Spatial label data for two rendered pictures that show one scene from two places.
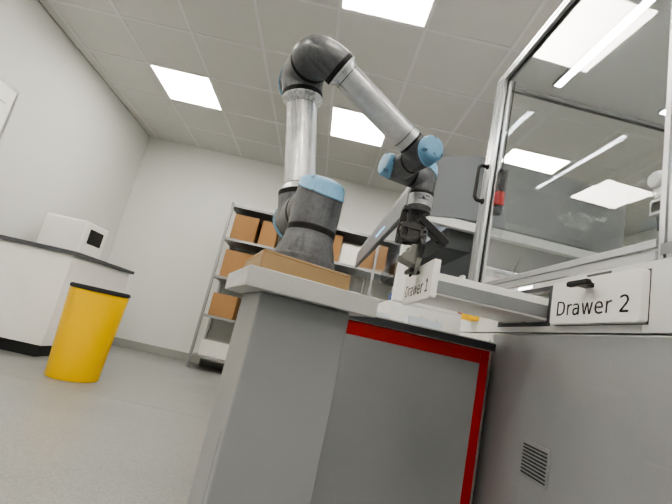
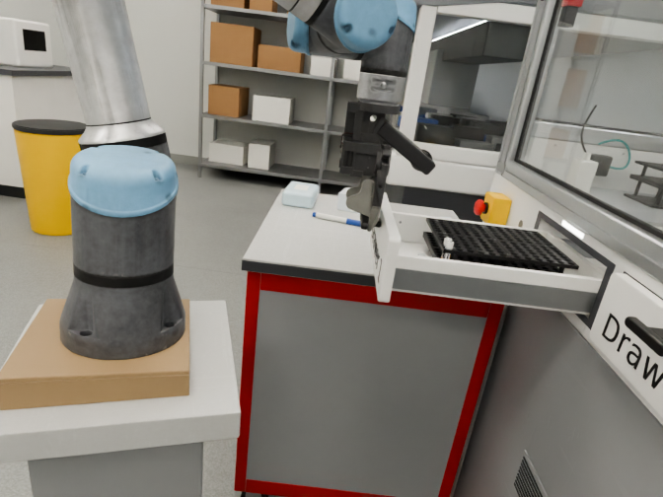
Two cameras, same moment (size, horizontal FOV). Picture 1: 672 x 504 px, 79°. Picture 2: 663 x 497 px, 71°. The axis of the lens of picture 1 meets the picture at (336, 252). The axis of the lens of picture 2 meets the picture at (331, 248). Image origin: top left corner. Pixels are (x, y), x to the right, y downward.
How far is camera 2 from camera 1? 0.68 m
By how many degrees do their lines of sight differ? 33
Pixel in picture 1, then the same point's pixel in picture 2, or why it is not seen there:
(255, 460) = not seen: outside the picture
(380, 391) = (341, 359)
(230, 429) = not seen: outside the picture
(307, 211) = (88, 251)
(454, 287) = (426, 277)
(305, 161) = (104, 81)
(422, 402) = (401, 368)
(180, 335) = (186, 137)
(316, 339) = (151, 466)
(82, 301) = (33, 148)
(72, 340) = (41, 193)
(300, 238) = (89, 304)
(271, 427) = not seen: outside the picture
